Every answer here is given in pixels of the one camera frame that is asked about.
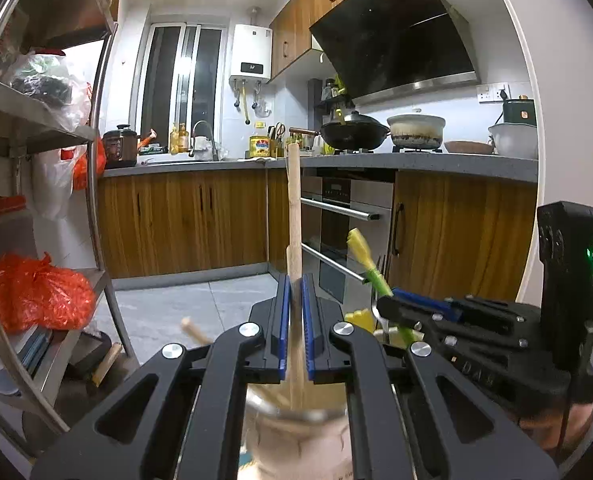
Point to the white cooking pot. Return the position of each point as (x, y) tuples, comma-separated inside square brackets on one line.
[(416, 132)]

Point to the metal shelf rack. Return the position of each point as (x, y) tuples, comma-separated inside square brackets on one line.
[(41, 135)]

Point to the plastic jar with red lid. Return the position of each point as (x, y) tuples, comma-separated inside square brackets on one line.
[(11, 230)]

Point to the built-in steel oven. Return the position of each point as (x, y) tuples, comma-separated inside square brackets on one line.
[(336, 210)]

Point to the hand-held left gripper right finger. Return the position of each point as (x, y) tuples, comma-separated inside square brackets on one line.
[(308, 330)]

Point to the large white bowl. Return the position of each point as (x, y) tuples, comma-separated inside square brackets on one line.
[(514, 142)]

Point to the clear bag with dark contents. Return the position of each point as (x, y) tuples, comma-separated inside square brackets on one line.
[(46, 87)]

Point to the white wall socket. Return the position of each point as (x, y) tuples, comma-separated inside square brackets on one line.
[(493, 93)]

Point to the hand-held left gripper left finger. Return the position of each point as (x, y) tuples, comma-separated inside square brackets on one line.
[(285, 330)]

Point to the white water heater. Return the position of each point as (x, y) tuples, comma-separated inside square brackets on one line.
[(250, 52)]

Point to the hanging red plastic bag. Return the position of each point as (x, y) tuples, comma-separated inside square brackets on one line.
[(84, 165)]

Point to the wooden knife block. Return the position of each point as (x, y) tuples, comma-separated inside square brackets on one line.
[(276, 142)]

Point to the brown shallow bowl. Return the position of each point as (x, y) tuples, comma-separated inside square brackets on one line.
[(469, 147)]

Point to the chrome sink faucet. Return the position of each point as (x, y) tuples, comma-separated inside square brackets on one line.
[(201, 142)]

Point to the crumpled red plastic bag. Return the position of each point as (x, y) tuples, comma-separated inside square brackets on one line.
[(36, 292)]

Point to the hanging white plastic bag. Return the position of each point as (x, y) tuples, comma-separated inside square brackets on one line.
[(51, 185)]

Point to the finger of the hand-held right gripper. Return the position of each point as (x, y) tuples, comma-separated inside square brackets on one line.
[(421, 302), (406, 317)]

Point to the yellow green training chopsticks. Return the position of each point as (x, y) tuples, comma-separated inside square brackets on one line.
[(361, 247)]

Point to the person's right hand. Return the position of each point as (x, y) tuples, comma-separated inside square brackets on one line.
[(541, 432)]

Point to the dark red pressure cooker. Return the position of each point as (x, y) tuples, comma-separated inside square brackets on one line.
[(119, 147)]

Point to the amber oil bottles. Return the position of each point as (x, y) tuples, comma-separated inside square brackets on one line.
[(179, 140)]

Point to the cream floral ceramic utensil holder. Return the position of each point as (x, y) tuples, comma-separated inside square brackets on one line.
[(296, 440)]

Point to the orange kitchen tool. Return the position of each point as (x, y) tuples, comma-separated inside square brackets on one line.
[(149, 139)]

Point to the black range hood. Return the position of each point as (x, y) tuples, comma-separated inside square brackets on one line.
[(396, 35)]

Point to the yellow canister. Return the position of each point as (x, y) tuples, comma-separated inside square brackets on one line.
[(260, 146)]

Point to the dark kitchen window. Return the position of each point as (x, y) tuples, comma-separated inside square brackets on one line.
[(176, 85)]

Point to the stack of grey blue trays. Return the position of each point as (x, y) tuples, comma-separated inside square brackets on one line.
[(31, 350)]

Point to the silver spoon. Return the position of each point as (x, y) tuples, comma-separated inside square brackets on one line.
[(378, 310)]

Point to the black wok with lid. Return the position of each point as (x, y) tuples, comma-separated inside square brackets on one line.
[(356, 132)]

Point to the wooden chopstick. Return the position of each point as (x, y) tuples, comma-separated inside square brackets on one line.
[(191, 327), (295, 210)]

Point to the wall spice rack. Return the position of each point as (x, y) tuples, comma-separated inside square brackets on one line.
[(331, 92)]

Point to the wooden lower kitchen cabinets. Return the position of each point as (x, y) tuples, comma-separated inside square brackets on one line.
[(176, 220)]

